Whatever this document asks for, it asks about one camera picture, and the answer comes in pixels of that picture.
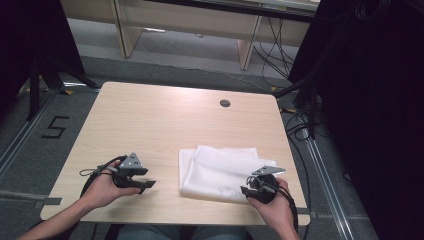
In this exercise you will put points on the light wooden desk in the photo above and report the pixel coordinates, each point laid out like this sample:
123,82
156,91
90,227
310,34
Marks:
200,23

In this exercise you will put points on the person's left hand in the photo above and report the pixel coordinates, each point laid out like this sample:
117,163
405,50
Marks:
103,190

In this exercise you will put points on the white cloth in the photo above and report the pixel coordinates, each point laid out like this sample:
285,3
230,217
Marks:
213,170

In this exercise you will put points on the grey table grommet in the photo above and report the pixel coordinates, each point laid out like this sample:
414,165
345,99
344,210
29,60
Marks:
225,103

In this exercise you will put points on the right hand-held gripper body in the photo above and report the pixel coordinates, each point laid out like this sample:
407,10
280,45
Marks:
266,186

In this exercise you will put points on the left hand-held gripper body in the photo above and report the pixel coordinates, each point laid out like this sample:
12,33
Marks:
130,163

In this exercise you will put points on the grey tape strip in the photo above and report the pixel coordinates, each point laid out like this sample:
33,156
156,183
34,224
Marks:
303,211
46,201

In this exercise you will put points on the black metal stand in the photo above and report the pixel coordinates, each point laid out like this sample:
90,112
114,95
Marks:
43,80
308,100

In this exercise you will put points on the person's right hand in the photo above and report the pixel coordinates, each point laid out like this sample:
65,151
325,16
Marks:
276,210

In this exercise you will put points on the black curtain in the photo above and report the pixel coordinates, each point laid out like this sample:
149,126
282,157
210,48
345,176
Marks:
30,40
373,100

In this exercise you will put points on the metal floor rail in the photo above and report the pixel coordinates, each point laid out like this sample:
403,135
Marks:
23,133
328,186

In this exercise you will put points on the person's legs in jeans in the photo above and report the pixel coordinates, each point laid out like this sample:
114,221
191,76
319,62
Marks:
180,233

